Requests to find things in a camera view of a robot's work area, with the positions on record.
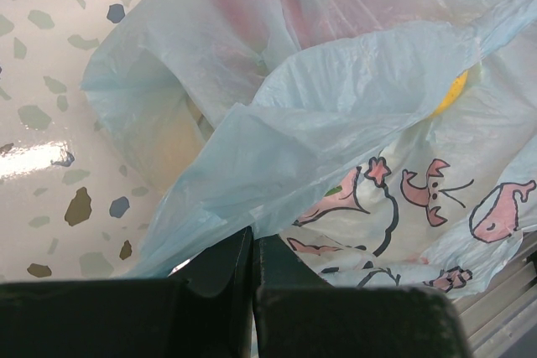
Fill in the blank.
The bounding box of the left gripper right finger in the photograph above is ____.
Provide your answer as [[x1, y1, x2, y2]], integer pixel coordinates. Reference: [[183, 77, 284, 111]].
[[253, 236, 472, 357]]

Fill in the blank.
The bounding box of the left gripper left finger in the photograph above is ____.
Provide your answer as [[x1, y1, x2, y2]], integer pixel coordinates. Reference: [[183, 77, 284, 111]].
[[1, 229, 253, 357]]

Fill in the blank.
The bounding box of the blue plastic bag with fruit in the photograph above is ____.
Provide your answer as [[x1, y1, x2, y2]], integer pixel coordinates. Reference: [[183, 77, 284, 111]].
[[81, 0, 536, 298]]

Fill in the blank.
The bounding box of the yellow lemon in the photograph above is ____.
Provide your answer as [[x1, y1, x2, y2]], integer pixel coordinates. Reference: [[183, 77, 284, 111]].
[[431, 70, 468, 117]]

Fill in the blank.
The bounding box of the aluminium front rail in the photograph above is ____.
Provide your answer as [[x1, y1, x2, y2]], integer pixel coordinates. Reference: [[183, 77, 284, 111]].
[[453, 234, 536, 357]]

